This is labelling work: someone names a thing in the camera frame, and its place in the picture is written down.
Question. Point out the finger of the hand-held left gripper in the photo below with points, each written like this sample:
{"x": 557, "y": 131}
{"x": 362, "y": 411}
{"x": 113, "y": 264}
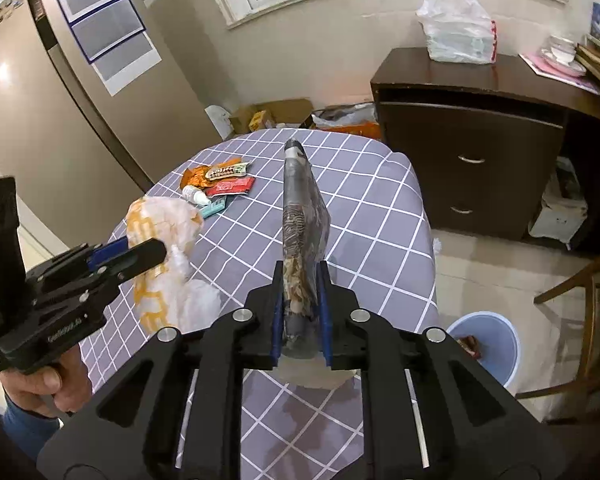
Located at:
{"x": 140, "y": 256}
{"x": 107, "y": 251}

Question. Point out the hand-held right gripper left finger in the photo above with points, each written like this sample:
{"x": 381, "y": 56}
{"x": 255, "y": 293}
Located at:
{"x": 278, "y": 310}

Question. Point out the small white bottle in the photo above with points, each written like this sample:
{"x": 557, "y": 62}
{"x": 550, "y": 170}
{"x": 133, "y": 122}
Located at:
{"x": 196, "y": 195}

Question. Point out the small yellow box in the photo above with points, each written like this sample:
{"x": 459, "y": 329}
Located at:
{"x": 260, "y": 120}

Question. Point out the pink paper sheet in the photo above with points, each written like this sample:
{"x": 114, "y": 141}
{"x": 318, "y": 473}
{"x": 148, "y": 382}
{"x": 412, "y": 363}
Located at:
{"x": 545, "y": 67}

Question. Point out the brown striped wrapper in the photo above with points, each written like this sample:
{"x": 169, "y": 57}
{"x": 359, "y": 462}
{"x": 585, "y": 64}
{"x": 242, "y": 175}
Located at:
{"x": 227, "y": 170}

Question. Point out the dark wooden desk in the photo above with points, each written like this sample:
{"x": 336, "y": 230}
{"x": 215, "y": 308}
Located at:
{"x": 592, "y": 125}

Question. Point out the champagne gold refrigerator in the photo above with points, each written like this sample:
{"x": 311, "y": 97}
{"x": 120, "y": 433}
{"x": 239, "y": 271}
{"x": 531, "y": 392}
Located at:
{"x": 30, "y": 125}

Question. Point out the person's left hand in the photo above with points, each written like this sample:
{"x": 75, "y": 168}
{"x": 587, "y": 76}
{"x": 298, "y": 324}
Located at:
{"x": 35, "y": 385}

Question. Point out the dark red patterned wrapper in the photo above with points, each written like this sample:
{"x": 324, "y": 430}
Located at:
{"x": 469, "y": 347}

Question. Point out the dark wooden cabinet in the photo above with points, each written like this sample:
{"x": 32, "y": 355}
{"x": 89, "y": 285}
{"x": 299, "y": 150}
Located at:
{"x": 470, "y": 160}

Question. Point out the plain white paper sheet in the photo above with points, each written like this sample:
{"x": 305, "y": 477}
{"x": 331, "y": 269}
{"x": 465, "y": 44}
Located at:
{"x": 125, "y": 62}

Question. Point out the light blue bin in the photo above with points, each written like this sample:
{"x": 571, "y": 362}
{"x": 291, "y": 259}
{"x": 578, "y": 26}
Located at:
{"x": 500, "y": 355}

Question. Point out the brown flat box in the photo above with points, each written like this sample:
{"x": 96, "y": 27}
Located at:
{"x": 597, "y": 62}

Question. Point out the bright red sachet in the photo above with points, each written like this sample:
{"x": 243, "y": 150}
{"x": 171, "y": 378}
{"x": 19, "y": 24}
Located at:
{"x": 230, "y": 187}

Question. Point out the teal packet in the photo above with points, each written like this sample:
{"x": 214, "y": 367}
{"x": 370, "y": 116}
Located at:
{"x": 214, "y": 207}

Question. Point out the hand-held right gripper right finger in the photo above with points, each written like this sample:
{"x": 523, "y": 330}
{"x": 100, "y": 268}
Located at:
{"x": 324, "y": 310}

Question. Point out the orange cardboard box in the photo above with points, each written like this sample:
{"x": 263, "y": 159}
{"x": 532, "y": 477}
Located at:
{"x": 350, "y": 127}

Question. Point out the wooden chair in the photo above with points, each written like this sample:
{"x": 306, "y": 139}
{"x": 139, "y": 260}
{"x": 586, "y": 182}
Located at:
{"x": 590, "y": 320}

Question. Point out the orange and white plastic bag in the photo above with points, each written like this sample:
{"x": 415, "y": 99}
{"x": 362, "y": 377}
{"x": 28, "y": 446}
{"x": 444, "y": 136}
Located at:
{"x": 155, "y": 220}

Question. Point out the orange wrapper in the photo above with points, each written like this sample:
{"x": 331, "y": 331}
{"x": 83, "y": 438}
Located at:
{"x": 195, "y": 176}

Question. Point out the white porcelain bowl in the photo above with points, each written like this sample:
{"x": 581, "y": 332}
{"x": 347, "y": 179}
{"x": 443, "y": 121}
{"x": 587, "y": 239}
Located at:
{"x": 562, "y": 46}

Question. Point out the grey printed packet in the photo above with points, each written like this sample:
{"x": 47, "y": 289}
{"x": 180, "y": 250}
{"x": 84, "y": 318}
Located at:
{"x": 300, "y": 220}

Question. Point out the white porcelain saucer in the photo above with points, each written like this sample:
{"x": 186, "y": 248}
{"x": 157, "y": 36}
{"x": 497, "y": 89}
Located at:
{"x": 565, "y": 66}

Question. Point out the brown cardboard box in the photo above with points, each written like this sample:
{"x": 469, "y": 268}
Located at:
{"x": 290, "y": 110}

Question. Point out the person's left forearm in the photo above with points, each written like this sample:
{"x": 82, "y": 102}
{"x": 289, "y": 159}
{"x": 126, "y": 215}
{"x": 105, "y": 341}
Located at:
{"x": 27, "y": 427}

